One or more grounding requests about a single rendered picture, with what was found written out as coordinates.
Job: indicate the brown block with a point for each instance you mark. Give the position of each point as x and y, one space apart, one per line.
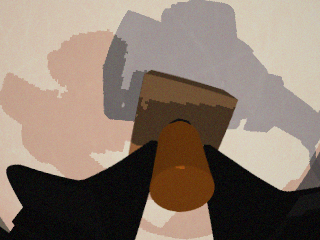
165 99

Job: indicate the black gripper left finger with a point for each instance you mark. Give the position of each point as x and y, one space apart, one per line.
110 204

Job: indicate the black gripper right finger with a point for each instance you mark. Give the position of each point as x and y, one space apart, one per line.
244 207

